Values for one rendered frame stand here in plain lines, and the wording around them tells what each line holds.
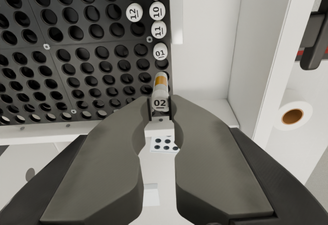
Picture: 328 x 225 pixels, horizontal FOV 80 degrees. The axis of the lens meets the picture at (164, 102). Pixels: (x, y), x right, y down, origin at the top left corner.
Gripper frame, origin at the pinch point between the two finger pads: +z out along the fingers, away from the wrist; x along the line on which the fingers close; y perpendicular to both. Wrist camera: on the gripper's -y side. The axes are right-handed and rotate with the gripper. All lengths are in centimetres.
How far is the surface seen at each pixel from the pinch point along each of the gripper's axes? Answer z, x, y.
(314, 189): 114, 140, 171
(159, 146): 20.6, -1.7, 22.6
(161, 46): 6.1, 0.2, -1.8
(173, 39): 12.4, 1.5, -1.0
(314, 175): 112, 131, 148
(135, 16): 5.6, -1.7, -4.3
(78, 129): 9.6, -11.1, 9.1
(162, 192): 26, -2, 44
